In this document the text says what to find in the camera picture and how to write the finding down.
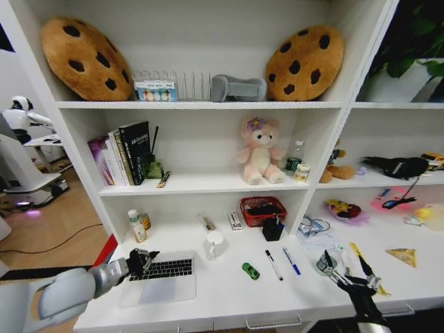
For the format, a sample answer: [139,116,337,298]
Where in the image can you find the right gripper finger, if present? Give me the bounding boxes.
[323,250,348,286]
[357,254,382,289]

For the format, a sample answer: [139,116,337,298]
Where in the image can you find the yellow black strip wrapper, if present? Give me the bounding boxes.
[348,241,392,297]

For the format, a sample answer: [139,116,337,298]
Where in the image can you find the grey tape roll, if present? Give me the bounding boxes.
[316,250,339,275]

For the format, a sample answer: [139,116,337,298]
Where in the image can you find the clear plastic wrapper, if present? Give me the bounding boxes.
[332,242,353,275]

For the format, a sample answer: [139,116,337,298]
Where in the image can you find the silver laptop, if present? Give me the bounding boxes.
[118,250,198,309]

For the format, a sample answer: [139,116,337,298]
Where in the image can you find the orange juice bottle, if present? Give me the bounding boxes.
[126,208,148,244]

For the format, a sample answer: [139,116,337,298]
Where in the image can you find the red panel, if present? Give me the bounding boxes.
[92,233,119,267]

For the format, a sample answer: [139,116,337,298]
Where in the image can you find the triangular wrapped sandwich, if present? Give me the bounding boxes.
[385,247,418,269]

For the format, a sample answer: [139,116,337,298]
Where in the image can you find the blue white pen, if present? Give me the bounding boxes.
[282,246,302,276]

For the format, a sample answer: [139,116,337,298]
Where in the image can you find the packaged blue face mask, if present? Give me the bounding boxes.
[297,215,343,249]

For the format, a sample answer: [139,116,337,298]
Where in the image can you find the black white marker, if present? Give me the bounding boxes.
[264,249,284,282]

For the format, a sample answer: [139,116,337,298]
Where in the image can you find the small beige brush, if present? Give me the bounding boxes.
[197,213,217,232]

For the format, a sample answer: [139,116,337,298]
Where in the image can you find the white mug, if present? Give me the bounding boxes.
[203,230,230,262]

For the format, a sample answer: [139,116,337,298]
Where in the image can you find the black pen holder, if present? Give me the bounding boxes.
[261,214,287,243]

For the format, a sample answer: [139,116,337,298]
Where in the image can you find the black blue glasses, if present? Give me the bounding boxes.
[381,195,417,210]

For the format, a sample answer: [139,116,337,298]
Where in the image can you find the small black gold box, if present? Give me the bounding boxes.
[155,170,172,189]

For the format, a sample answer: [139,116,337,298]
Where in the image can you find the pink card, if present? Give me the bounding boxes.
[370,186,417,211]

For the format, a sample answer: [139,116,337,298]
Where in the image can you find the yellow duck toy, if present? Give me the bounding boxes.
[403,204,435,227]

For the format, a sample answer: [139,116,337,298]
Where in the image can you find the green toy car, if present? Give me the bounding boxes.
[241,262,261,281]

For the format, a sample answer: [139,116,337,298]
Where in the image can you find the green reed diffuser bottle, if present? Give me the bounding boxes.
[143,125,165,180]

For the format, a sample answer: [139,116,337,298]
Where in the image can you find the small white carton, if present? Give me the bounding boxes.
[226,210,244,233]

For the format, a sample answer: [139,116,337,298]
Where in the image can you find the red mesh basket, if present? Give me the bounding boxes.
[239,196,289,228]

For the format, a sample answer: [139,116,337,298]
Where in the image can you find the brown plush toy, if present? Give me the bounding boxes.
[318,139,356,185]

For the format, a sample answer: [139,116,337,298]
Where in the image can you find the small yellow white jar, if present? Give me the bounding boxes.
[293,162,311,184]

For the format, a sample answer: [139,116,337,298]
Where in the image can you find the olive spine book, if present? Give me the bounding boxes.
[113,130,135,187]

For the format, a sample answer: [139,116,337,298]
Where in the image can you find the white book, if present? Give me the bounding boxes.
[105,129,126,187]

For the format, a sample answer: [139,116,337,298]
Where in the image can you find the black book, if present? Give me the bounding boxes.
[118,121,153,186]

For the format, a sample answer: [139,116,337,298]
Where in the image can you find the purple book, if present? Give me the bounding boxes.
[87,135,116,187]

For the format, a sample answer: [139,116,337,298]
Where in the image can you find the black bag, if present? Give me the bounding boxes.
[360,155,430,182]

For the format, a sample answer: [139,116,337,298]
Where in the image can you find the clear bottle green label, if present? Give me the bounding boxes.
[285,139,306,173]

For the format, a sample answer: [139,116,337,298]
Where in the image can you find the yellow black toy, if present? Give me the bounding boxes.
[420,151,444,171]

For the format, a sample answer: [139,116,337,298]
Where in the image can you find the pink plush bear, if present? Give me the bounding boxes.
[236,116,287,186]

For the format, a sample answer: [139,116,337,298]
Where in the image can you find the white machine base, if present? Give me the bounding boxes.
[0,113,71,210]

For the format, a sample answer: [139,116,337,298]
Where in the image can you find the white desk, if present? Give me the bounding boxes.
[23,134,65,173]

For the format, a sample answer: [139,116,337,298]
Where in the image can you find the white shelf desk unit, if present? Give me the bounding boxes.
[0,0,444,333]

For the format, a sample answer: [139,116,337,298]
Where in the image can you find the colourful dotted small box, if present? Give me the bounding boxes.
[134,80,178,103]

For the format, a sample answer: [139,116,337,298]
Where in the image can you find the white humanoid robot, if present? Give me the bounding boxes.
[1,95,57,145]

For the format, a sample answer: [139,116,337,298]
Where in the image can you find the white plant pot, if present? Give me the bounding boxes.
[356,58,444,103]

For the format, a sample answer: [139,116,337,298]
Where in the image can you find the grey rolled cushion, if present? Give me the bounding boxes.
[210,74,268,103]

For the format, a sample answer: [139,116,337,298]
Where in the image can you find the brown cookie plush pillow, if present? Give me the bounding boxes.
[265,24,345,102]
[40,15,135,102]

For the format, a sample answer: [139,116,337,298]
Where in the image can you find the green leafy plant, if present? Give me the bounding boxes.
[366,0,444,81]

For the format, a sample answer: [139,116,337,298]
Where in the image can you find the silver drawer handle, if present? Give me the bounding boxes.
[379,302,416,317]
[246,313,303,329]

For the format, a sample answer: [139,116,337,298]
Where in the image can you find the black floor cable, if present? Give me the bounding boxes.
[0,223,105,255]

